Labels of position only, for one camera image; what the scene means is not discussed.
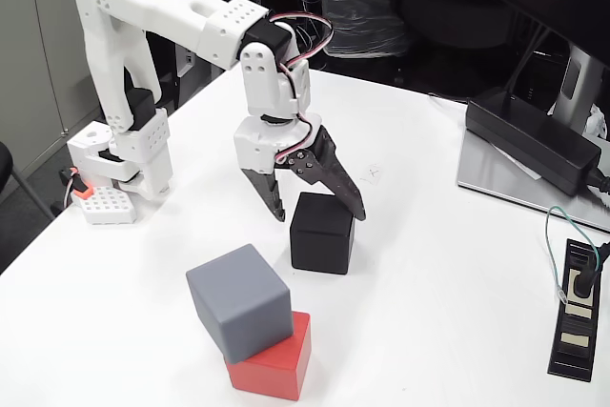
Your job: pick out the clear tape mark with cross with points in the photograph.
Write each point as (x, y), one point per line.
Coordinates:
(372, 174)

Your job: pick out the black chair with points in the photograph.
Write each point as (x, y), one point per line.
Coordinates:
(4, 164)

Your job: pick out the crumpled white plastic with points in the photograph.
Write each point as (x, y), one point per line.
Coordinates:
(598, 123)

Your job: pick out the black power strip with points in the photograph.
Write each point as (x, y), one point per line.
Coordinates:
(572, 359)

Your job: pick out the black power adapter brick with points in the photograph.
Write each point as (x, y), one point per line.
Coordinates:
(524, 140)

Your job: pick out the black cube block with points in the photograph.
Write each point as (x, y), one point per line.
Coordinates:
(321, 235)

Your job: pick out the grey cube block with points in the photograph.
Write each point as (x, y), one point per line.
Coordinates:
(238, 302)

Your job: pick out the silver monitor base plate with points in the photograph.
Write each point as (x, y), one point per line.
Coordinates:
(486, 173)

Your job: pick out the red cube block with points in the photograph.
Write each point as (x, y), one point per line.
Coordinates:
(281, 373)

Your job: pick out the white perforated table clamp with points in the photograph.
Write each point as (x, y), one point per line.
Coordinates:
(107, 207)

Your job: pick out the white paper sheet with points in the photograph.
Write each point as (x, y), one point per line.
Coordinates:
(522, 168)

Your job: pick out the silver monitor stand neck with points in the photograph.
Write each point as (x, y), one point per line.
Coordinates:
(579, 83)

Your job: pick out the plastic-wrapped black bin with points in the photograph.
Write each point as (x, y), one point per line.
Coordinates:
(357, 11)

